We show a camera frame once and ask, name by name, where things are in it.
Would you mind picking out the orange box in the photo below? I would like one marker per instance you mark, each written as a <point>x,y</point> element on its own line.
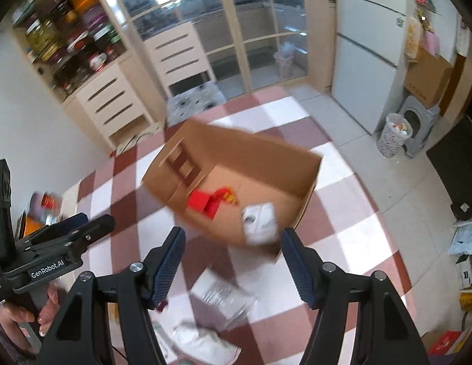
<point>30,228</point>

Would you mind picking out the pale blue plastic bag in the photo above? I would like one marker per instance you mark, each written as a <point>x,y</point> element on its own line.
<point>464,235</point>

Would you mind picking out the brown cardboard box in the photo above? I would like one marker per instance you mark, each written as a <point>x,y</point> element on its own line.
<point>266,167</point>

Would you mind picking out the black cabinet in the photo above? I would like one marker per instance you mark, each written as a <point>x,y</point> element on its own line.
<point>456,159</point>

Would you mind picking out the red yellow packet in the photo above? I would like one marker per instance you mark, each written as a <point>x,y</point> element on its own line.
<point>227,194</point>

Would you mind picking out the floral cushion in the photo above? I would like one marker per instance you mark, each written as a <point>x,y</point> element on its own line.
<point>196,100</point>

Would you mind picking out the grey plastic stool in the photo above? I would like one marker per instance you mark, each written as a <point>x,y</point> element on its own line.
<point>422,129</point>

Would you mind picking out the person's left hand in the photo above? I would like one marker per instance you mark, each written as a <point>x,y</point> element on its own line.
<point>19,317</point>

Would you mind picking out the pink paper bag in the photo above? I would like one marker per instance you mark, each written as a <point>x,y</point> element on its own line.
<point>433,42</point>

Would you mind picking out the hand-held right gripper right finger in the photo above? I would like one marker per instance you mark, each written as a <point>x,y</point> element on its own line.
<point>296,266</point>

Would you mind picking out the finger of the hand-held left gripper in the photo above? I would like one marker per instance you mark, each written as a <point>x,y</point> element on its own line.
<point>97,228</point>
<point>64,226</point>

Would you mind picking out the jars on cabinet shelves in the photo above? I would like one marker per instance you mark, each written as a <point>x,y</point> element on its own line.
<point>68,26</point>

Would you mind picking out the white plastic pouch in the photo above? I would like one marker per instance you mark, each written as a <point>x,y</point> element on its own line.
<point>220,296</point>

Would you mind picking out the glass partition door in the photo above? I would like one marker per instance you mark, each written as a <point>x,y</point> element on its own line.
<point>258,26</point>

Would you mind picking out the cream display cabinet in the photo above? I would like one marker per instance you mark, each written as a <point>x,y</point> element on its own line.
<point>118,95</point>

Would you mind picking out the brown white checked floor mat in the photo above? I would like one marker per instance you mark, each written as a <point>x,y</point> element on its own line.
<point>334,205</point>

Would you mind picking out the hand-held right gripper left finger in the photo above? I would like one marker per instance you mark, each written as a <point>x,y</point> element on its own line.
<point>169,262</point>

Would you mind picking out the white refrigerator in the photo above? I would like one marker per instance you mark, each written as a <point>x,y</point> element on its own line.
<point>365,53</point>

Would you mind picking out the white patterned waste basket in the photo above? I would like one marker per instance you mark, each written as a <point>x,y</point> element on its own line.
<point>393,137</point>

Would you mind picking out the white grey packet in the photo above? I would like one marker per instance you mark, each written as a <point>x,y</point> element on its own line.
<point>260,224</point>

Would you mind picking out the yellowish hanging bag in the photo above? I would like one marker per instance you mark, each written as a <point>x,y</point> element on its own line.
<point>414,38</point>

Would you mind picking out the crumpled white plastic bag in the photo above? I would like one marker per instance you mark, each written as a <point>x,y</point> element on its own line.
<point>205,344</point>

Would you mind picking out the flat red box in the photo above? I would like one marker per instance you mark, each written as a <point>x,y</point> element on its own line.
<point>447,344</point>

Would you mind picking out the small red box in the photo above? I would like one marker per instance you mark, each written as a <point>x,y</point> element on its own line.
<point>199,201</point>

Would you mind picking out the plain cardboard carton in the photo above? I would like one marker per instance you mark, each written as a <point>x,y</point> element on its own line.
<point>428,80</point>

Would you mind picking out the white laundry basket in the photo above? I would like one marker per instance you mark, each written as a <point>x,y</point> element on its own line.
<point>284,62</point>

